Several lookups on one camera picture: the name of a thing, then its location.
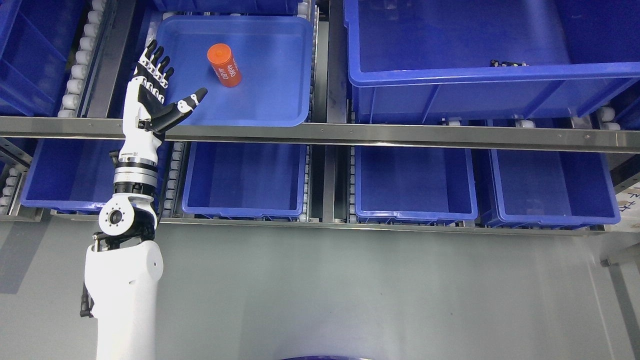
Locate orange capacitor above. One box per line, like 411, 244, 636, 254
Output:
206, 43, 242, 88

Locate shallow blue tray bin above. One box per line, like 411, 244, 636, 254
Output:
156, 14, 313, 127

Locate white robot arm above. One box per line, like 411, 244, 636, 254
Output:
81, 39, 208, 360

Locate blue bin upper left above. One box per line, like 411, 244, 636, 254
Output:
0, 0, 88, 117

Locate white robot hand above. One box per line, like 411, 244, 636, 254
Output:
122, 39, 208, 142

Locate large blue bin upper right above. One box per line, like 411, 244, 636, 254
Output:
343, 0, 640, 125

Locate blue bin lower centre left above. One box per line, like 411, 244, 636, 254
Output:
182, 142, 307, 220

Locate blue bin lower far left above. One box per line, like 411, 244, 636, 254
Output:
20, 138, 173, 215

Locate small black part in bin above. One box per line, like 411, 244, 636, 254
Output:
489, 59, 528, 68

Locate blue bin lower centre right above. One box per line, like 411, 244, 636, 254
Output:
353, 146, 479, 226

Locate white roller track left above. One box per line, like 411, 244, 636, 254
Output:
57, 0, 107, 118

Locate steel shelf front rail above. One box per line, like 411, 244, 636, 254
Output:
0, 116, 640, 154

